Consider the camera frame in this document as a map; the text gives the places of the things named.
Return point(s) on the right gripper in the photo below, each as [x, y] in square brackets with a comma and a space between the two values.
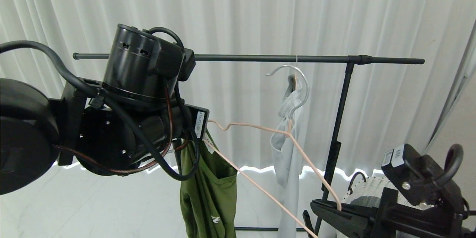
[416, 225]

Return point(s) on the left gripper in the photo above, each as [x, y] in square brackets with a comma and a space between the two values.
[111, 141]

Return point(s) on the pale grey shorts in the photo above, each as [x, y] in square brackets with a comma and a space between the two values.
[288, 156]

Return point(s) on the green garment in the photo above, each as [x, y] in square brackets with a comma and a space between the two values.
[208, 200]

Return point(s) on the pink clothes hanger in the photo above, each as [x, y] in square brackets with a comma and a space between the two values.
[295, 81]
[256, 126]

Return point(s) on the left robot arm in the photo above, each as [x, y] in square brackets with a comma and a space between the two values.
[22, 137]

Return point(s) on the white laundry basket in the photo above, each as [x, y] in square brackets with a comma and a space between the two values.
[366, 191]

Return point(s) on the black clothes rack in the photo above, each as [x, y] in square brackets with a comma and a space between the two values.
[260, 58]

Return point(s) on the white curtain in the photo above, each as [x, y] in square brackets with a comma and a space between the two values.
[241, 7]

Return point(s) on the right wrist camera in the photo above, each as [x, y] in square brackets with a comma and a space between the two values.
[412, 173]

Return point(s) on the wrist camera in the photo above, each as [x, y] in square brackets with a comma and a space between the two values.
[174, 61]
[412, 173]

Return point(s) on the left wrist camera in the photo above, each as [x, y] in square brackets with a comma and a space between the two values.
[174, 61]

